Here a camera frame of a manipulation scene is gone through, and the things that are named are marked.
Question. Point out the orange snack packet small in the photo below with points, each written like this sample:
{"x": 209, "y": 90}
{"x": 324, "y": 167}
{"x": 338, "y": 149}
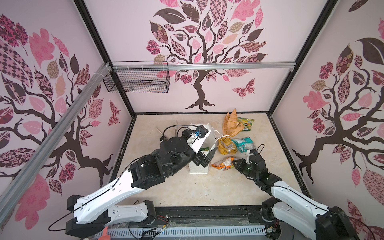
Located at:
{"x": 225, "y": 164}

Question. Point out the teal snack packet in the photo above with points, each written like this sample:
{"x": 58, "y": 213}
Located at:
{"x": 244, "y": 144}

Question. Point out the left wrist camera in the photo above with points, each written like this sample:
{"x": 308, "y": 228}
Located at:
{"x": 198, "y": 138}

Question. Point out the left aluminium rail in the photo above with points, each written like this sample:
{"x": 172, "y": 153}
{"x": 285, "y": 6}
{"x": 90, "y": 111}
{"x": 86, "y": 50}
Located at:
{"x": 22, "y": 181}

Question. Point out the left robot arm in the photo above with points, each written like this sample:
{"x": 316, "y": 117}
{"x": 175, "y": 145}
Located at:
{"x": 94, "y": 212}

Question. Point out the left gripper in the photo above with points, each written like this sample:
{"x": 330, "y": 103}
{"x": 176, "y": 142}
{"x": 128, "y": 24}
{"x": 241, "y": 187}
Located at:
{"x": 199, "y": 158}

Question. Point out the yellow green snack packet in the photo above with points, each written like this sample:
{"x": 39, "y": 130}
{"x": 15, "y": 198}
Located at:
{"x": 247, "y": 123}

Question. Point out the black wire basket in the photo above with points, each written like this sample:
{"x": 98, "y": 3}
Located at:
{"x": 138, "y": 77}

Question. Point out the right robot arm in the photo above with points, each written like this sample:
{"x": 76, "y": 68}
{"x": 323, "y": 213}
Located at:
{"x": 314, "y": 220}

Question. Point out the aluminium rail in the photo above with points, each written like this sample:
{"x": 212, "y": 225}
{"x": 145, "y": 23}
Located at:
{"x": 186, "y": 67}
{"x": 22, "y": 181}

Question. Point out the pink plastic scoop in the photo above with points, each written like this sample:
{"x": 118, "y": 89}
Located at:
{"x": 105, "y": 235}

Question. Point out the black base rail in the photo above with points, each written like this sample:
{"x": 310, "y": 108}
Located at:
{"x": 213, "y": 216}

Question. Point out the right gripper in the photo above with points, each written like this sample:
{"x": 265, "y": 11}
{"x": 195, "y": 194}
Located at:
{"x": 239, "y": 166}

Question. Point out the back aluminium rail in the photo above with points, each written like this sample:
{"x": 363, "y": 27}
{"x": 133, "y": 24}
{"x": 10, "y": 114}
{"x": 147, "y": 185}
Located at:
{"x": 186, "y": 67}

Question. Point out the white slotted cable duct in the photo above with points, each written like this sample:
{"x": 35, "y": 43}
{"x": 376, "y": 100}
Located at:
{"x": 180, "y": 232}

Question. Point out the white patterned paper bag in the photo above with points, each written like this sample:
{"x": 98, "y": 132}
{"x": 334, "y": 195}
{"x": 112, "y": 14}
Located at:
{"x": 206, "y": 146}

